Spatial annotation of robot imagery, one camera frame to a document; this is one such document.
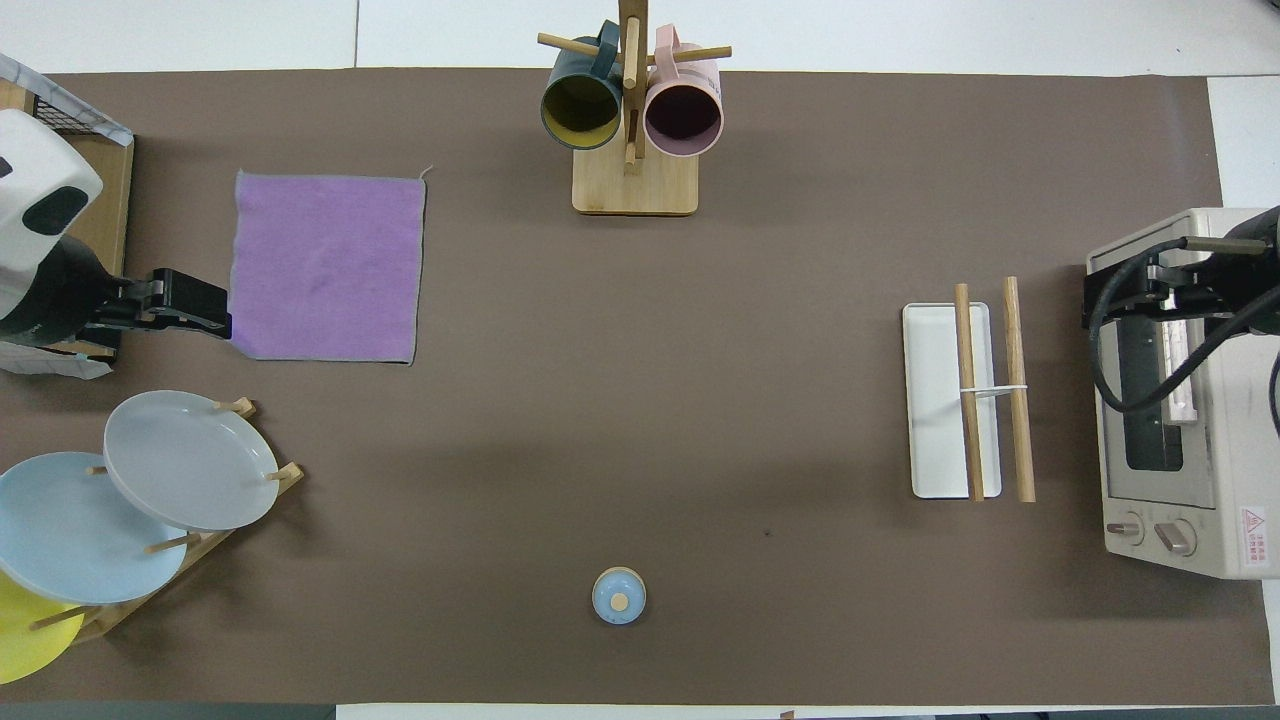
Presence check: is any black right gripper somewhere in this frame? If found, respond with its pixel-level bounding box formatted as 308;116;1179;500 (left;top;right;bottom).
1083;235;1266;329

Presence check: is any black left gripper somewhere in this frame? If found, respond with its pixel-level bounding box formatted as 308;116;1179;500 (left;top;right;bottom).
85;268;233;339

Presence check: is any purple grey towel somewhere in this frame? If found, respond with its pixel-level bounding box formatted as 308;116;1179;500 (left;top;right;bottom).
228;165;435;366

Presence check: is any wooden towel rack white base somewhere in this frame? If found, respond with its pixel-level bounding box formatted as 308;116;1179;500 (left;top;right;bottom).
902;276;1037;504

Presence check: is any wooden plate rack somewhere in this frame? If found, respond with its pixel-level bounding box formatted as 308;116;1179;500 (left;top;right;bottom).
30;398;305;644

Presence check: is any wooden shelf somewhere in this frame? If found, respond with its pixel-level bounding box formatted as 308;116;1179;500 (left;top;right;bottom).
0;80;135;363

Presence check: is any grey plate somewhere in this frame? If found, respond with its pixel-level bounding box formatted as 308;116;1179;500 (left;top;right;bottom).
103;390;281;533

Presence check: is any beige toaster oven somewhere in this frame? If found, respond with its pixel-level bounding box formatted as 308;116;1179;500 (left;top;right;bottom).
1086;207;1280;581

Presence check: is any light blue plate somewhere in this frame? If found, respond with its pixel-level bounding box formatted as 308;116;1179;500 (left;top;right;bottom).
0;452;189;606

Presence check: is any yellow plate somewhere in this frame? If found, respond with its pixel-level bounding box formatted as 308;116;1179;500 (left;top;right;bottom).
0;570;87;686

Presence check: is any dark teal mug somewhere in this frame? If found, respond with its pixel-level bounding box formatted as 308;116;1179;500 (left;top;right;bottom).
540;20;627;152

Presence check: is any brown table mat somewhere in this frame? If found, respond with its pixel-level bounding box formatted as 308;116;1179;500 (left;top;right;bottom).
0;68;1277;706

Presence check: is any wooden mug tree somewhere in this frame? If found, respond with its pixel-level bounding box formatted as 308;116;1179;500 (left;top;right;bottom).
537;0;733;217

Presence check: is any pink mug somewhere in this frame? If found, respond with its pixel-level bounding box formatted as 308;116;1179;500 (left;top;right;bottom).
643;25;724;159

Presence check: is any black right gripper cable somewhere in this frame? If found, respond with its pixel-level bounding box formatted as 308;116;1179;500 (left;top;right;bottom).
1088;238;1280;441

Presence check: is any black wire basket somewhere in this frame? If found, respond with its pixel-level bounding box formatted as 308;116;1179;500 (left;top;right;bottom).
20;88;133;141

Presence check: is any wire basket on wooden box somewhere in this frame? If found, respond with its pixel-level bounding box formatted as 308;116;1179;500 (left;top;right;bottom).
0;52;135;381

